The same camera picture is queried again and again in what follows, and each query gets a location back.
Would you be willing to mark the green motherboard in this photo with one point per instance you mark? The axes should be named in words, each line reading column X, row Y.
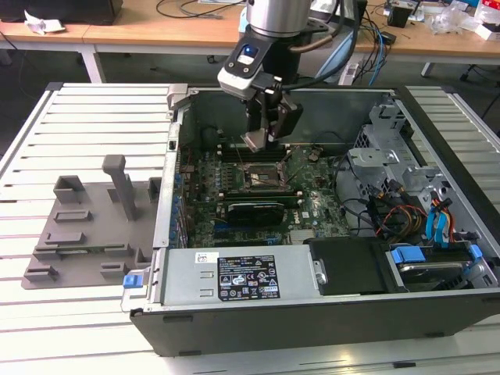
column 316, row 183

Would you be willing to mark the grey parts rack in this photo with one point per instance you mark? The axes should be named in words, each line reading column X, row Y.
column 90, row 234

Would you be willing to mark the white cardboard box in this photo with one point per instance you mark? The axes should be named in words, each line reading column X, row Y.
column 490, row 30

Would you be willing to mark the blue plastic latch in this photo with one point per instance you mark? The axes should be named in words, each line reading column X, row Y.
column 131, row 282

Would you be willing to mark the silver chipset heatsink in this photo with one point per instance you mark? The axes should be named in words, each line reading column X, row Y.
column 301, row 236

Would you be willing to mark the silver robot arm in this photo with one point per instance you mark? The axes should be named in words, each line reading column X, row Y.
column 273, row 15

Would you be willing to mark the CPU socket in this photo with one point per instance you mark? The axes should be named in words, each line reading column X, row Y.
column 259, row 181

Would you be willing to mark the black graphics card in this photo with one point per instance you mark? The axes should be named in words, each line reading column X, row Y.
column 256, row 214

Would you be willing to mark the silver power supply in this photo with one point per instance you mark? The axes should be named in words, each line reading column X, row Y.
column 187, row 273

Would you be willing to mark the pale blue teach pendant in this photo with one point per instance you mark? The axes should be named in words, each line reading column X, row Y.
column 334, row 58

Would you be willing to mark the silver metal drive cage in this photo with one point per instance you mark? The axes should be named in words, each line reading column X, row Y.
column 371, row 172

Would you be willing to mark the hard disk blue carrier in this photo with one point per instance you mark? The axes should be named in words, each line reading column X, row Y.
column 429, row 273

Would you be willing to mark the white power strip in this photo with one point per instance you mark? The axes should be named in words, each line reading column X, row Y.
column 348, row 73

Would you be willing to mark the wide black box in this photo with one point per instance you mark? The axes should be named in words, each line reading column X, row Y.
column 58, row 9

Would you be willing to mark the light wooden desk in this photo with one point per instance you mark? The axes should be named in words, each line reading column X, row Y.
column 136, row 35

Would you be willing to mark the round coin battery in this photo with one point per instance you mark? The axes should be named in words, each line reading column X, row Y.
column 312, row 157

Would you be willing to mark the crumpled white paper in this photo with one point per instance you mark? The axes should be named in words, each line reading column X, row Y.
column 43, row 23

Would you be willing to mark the open PC case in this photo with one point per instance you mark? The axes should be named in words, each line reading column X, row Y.
column 273, row 332

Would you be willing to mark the clear plastic bags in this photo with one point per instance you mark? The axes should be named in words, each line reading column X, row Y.
column 453, row 17

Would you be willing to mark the black plastic shroud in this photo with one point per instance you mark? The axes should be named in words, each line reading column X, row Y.
column 351, row 269

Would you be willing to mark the small black box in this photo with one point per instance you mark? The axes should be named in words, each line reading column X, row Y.
column 401, row 15

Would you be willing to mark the silver CPU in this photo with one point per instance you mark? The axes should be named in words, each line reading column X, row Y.
column 256, row 141

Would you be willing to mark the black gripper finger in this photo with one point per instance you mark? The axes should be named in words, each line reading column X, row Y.
column 291, row 119
column 258, row 115

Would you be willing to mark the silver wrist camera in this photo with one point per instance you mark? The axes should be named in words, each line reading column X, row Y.
column 238, row 78

